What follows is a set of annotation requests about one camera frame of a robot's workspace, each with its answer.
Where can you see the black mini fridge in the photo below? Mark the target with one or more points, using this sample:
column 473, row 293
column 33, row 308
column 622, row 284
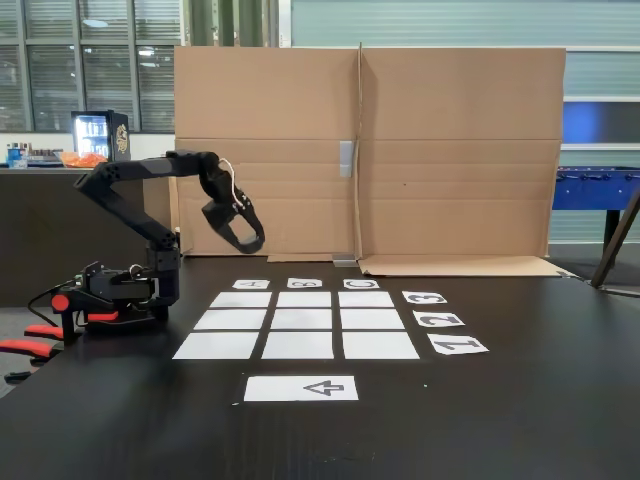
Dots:
column 120, row 131

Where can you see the dark brown counter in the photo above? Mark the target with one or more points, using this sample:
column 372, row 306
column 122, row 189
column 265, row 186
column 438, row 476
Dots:
column 30, row 225

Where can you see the paper label letter A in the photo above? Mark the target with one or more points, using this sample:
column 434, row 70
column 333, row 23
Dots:
column 237, row 286

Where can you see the brown wooden stand leg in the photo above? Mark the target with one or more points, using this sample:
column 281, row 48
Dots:
column 615, row 240

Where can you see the orange snack pile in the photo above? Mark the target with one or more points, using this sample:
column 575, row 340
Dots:
column 82, row 160

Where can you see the white paper grid square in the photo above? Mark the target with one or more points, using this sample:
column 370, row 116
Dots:
column 230, row 319
column 298, row 346
column 380, row 346
column 241, row 300
column 301, row 319
column 372, row 319
column 366, row 300
column 215, row 346
column 304, row 300

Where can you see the paper label letter C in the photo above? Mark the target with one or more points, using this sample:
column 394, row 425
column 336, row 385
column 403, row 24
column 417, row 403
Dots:
column 347, row 286

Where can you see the paper label number 2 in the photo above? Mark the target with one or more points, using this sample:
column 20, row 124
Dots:
column 422, row 324

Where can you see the paper label number 3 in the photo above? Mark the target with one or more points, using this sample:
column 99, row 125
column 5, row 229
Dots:
column 407, row 300

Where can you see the white arrow paper sheet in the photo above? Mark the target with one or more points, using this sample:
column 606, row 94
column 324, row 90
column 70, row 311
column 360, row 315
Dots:
column 280, row 389

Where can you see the red black bar clamp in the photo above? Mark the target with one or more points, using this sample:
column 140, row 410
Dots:
column 25, row 346
column 61, row 302

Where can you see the paper label letter B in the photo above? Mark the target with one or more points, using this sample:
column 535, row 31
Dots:
column 291, row 285

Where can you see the paper label number 1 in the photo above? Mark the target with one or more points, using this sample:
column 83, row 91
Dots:
column 445, row 351

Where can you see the grey tape strip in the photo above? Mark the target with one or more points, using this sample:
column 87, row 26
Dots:
column 346, row 160
column 344, row 261

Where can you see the brown cardboard panel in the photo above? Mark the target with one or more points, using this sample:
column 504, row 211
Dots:
column 290, row 100
column 460, row 100

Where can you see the blue foosball table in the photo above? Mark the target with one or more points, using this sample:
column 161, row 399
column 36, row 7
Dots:
column 590, row 192

